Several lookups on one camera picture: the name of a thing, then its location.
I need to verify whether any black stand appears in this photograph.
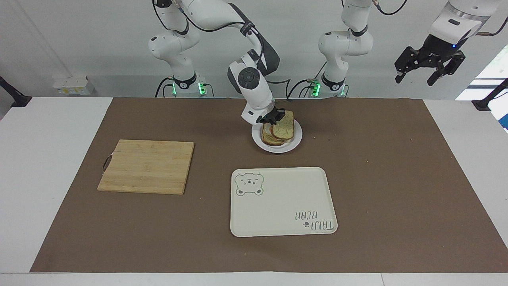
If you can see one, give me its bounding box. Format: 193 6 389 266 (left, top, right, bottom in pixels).
471 78 508 112
0 76 33 108

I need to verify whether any seeded bread slice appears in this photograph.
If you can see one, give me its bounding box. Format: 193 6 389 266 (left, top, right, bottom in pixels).
271 110 295 140

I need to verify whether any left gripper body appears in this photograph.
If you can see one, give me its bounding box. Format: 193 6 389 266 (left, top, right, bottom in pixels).
416 34 458 61

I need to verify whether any round white plate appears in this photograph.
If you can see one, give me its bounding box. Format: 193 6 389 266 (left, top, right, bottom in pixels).
251 121 303 154

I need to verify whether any sandwich base with filling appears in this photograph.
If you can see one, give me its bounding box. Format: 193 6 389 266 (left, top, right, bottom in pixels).
260 124 294 147

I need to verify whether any cream tray with bear print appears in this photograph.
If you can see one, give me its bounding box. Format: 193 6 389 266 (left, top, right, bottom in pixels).
230 166 339 238

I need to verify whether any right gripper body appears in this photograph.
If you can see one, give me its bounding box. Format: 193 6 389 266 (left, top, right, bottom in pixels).
257 108 286 125

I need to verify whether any wooden cutting board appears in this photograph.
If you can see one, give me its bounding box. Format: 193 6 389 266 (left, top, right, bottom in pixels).
97 139 195 195

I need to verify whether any black cable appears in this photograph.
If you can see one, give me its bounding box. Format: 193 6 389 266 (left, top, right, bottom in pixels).
152 0 265 60
287 78 319 98
154 76 176 98
372 0 410 16
475 26 508 37

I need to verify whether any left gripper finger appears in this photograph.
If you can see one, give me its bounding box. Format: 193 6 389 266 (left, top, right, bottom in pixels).
427 51 466 87
394 46 427 84

